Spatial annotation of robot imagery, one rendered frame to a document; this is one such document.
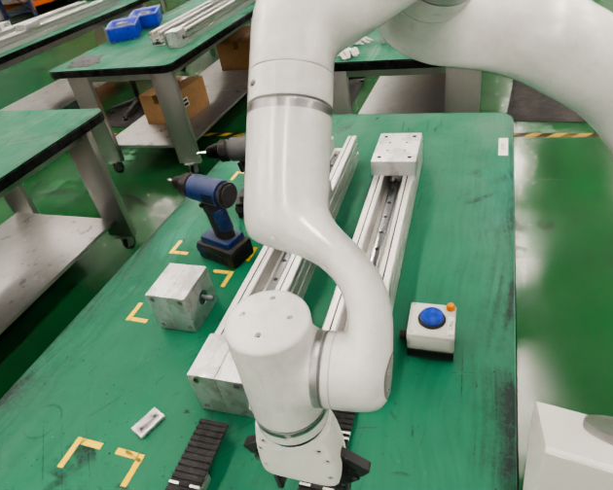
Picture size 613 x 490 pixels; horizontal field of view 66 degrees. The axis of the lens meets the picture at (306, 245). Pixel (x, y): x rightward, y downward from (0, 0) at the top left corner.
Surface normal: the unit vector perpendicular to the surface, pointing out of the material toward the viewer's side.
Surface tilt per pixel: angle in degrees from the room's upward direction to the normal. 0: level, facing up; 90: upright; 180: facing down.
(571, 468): 90
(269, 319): 0
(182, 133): 90
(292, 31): 51
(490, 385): 0
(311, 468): 90
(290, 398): 88
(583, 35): 66
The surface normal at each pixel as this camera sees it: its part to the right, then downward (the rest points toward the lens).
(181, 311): -0.29, 0.62
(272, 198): -0.22, -0.02
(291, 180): 0.16, -0.02
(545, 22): -0.46, -0.03
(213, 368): -0.14, -0.79
